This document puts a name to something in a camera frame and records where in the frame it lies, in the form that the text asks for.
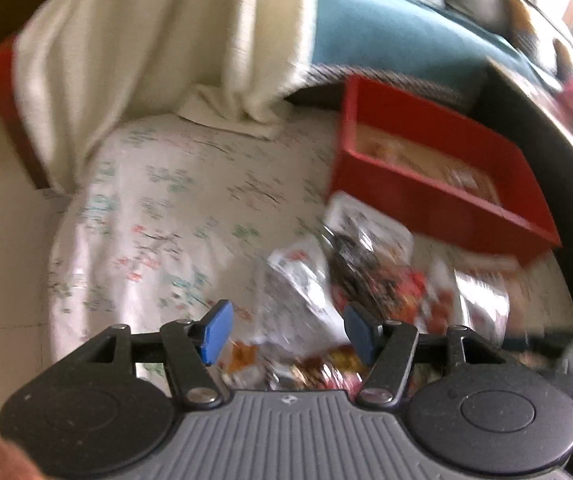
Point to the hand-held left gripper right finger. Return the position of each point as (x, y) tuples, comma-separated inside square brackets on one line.
[(359, 331)]

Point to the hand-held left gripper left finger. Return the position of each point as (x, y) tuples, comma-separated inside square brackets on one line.
[(216, 331)]

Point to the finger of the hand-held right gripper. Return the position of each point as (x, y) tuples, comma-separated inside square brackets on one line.
[(541, 344)]

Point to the orange white snack packet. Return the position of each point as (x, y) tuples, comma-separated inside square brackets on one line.
[(241, 360)]

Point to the red cardboard box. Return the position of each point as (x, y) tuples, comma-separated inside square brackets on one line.
[(416, 200)]

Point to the dark multicoloured snack packet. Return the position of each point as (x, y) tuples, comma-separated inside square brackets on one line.
[(326, 367)]

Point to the silver and red snack packet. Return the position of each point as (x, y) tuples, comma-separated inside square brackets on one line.
[(483, 305)]

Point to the floral white sheet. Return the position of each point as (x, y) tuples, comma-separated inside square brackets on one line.
[(176, 210)]

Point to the dark table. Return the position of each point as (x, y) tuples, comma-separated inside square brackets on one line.
[(556, 160)]

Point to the cream blanket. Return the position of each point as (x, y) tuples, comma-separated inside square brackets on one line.
[(156, 50)]

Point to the teal sofa cushion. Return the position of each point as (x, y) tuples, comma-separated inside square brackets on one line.
[(396, 35)]

